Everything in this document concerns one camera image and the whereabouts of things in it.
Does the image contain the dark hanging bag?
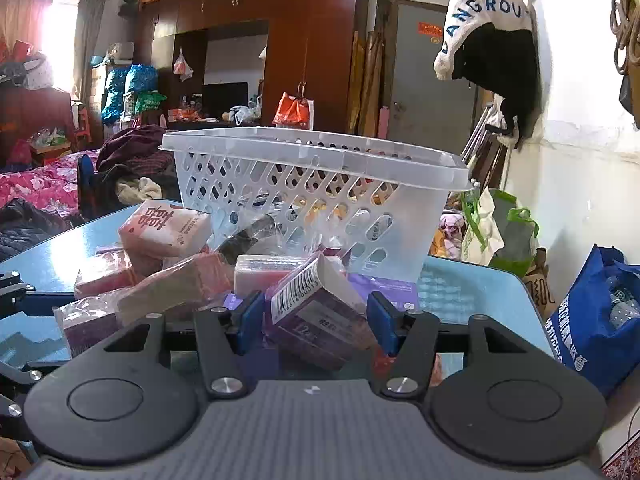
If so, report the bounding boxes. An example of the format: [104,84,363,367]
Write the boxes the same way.
[618,72,640,129]

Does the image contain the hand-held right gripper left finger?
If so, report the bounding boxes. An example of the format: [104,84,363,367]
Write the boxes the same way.
[102,290,266,401]

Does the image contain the maroon clothes pile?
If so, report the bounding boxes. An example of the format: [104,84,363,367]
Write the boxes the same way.
[94,123,177,174]

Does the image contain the blue patterned sacks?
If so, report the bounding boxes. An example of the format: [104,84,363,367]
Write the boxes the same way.
[101,63,159,124]

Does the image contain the pink curtain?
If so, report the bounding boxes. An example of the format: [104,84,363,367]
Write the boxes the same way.
[0,0,57,63]

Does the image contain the dark red wooden wardrobe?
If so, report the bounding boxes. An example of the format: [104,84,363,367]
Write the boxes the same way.
[134,0,371,137]

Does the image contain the grey door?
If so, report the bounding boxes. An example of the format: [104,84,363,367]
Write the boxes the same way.
[387,0,482,142]

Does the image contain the orange plastic bag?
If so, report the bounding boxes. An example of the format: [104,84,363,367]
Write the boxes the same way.
[272,91,315,131]

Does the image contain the clear plastic bag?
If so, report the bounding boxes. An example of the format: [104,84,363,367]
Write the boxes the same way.
[215,212,292,267]

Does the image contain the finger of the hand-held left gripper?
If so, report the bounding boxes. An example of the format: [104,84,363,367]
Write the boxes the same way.
[0,360,45,461]
[0,270,37,319]

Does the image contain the brown paper bag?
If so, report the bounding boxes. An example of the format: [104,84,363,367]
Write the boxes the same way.
[524,247,557,319]

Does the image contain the purple wrapped tissue pack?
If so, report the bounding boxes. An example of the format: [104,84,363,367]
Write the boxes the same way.
[52,294,127,359]

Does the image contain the lilac packet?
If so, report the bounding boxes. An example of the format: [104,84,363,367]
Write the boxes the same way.
[347,272,419,312]

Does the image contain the coiled brown rope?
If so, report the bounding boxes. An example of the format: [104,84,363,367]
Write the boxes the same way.
[610,0,640,77]

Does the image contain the grey curtain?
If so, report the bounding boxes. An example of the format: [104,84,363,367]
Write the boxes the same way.
[72,0,109,104]

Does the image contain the pink floral blanket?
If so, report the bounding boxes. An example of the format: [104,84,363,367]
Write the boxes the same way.
[0,148,104,222]

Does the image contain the wooden boards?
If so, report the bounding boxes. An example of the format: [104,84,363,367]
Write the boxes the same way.
[348,30,387,137]

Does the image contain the purple box with barcode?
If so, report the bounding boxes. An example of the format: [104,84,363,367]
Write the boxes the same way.
[263,252,379,372]

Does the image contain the black television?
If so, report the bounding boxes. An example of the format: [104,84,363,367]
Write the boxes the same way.
[202,81,250,121]

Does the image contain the white hanging plastic bag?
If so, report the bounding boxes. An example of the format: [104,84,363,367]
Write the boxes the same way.
[172,48,195,82]

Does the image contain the black hanging garment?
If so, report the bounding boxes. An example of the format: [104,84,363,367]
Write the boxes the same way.
[457,25,544,152]

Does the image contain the dark padded jacket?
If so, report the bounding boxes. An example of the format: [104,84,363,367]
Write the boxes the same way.
[0,198,77,262]

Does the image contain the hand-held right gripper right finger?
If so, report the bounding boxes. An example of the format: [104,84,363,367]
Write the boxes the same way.
[366,291,556,403]

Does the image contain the green and white bag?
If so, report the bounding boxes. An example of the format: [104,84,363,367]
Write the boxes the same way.
[459,188,540,279]

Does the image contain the white crumpled plastic bag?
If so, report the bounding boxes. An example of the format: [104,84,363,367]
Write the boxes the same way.
[232,101,263,126]

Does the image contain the red stool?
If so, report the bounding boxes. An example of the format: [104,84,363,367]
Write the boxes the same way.
[74,107,94,144]

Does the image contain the white plastic basket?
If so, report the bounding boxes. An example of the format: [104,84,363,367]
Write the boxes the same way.
[158,127,476,284]

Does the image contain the blue chair back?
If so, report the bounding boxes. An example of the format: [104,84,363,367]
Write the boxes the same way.
[77,153,99,219]

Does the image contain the blue shopping bag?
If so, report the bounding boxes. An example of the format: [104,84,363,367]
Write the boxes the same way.
[544,244,640,399]

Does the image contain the pink and white tissue pack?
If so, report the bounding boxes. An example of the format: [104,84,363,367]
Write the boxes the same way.
[118,199,214,262]

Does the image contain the metal folding rack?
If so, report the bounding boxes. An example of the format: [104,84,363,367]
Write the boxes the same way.
[459,94,507,162]

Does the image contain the cream cloth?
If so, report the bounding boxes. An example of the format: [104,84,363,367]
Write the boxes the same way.
[115,176,164,206]

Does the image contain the green printed sack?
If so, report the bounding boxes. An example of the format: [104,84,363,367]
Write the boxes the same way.
[133,90,168,116]

